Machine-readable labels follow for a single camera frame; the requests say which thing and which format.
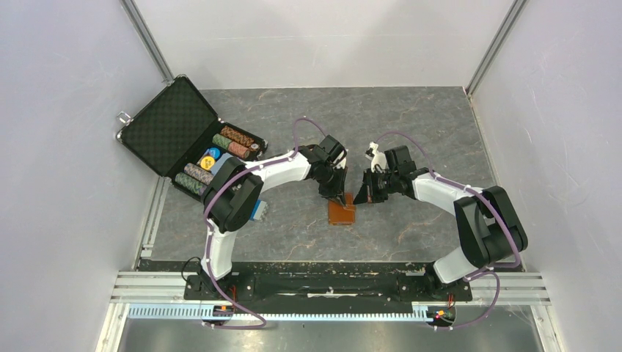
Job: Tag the black aluminium poker chip case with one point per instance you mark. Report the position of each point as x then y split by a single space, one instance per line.
177 128

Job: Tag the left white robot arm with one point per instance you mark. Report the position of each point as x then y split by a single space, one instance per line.
231 196

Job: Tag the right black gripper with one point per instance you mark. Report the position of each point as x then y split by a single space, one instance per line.
367 193

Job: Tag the brown leather card holder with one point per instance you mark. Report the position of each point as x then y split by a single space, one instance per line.
339 215

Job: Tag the white slotted cable duct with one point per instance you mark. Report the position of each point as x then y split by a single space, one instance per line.
222 313

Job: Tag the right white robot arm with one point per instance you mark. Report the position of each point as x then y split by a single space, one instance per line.
489 229

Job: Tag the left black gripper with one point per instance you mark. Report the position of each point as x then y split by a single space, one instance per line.
337 191

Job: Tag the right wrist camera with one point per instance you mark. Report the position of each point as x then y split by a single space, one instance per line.
378 161

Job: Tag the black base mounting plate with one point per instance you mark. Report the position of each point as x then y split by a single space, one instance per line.
261 281

